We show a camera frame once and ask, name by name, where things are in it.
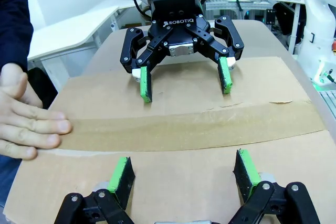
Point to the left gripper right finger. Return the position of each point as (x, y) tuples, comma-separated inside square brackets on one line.
[(245, 174)]

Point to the person's right forearm dark sleeve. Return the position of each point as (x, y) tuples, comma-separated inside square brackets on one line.
[(13, 24)]

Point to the white curved side table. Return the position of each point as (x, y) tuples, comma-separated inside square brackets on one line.
[(73, 32)]

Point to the brown packing tape strip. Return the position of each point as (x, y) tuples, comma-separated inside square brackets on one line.
[(183, 132)]

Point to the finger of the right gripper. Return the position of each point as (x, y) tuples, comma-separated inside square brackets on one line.
[(225, 77)]

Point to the person in dark sweater jeans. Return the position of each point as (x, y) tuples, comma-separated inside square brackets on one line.
[(6, 176)]

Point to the person's right hand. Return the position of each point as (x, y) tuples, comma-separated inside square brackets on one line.
[(21, 119)]

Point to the aluminium frame workbench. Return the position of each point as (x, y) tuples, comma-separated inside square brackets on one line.
[(236, 5)]

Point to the black bracket plate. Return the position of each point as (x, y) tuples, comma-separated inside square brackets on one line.
[(271, 16)]

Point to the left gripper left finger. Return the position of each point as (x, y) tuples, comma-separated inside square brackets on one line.
[(122, 182)]

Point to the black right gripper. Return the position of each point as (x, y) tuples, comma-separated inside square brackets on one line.
[(174, 6)]

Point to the large brown cardboard box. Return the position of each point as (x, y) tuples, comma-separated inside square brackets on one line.
[(183, 82)]

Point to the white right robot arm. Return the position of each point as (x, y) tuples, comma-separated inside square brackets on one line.
[(315, 11)]

